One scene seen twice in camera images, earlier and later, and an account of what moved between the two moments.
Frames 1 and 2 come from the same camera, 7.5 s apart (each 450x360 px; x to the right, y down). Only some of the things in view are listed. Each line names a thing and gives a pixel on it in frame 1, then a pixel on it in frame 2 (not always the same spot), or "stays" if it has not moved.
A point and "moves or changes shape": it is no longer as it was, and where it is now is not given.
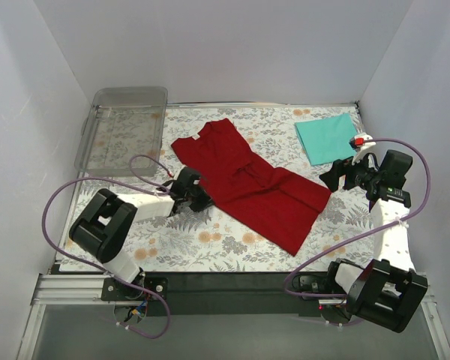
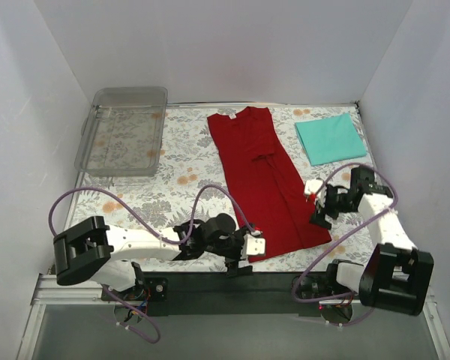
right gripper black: [346, 173] to [323, 209]
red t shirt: [275, 204] moves or changes shape
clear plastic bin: [121, 134] stays
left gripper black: [198, 198] to [236, 255]
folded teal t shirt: [326, 139] stays
